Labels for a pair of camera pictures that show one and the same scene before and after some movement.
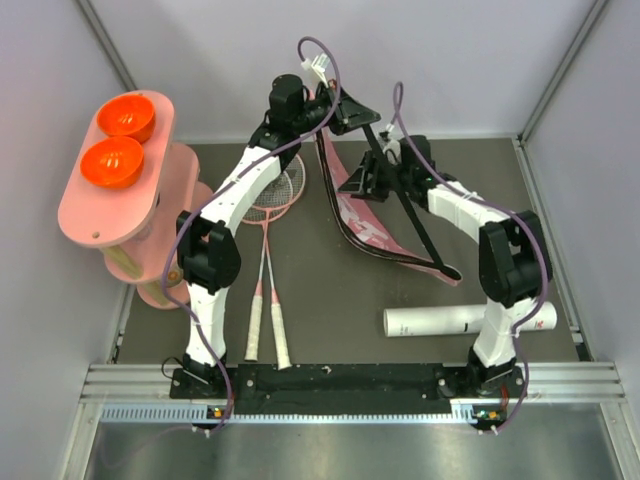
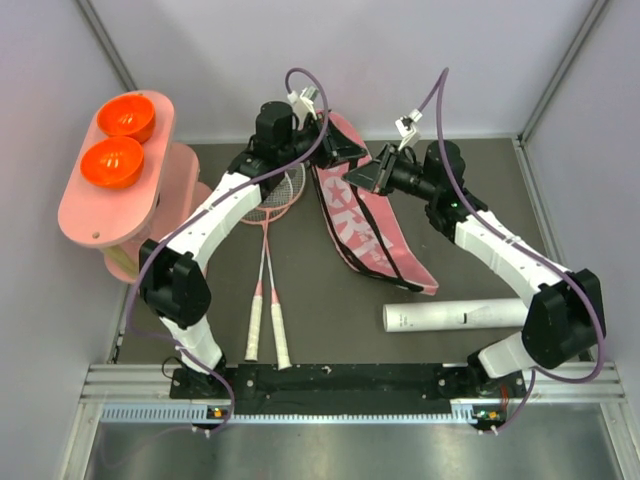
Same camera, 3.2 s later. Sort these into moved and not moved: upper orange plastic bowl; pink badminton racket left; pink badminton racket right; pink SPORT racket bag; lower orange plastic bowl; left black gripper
Moved: pink SPORT racket bag; left black gripper
Not moved: lower orange plastic bowl; upper orange plastic bowl; pink badminton racket left; pink badminton racket right
